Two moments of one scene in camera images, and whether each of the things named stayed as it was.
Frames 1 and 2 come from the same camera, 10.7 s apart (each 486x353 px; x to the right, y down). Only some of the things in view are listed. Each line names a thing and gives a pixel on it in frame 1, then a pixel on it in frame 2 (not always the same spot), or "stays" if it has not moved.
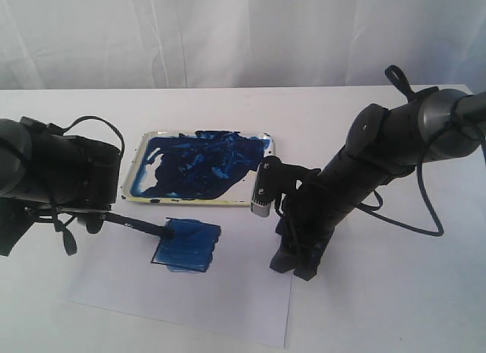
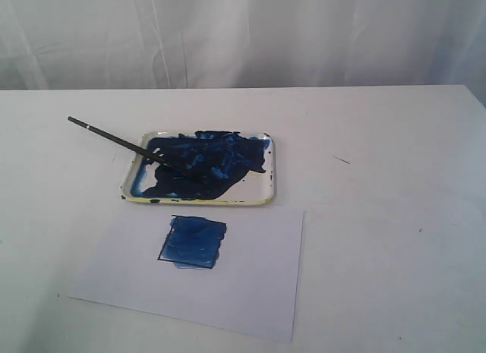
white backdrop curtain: x=100 y=39 stays
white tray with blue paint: x=196 y=167 stays
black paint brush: x=140 y=225 → x=130 y=146
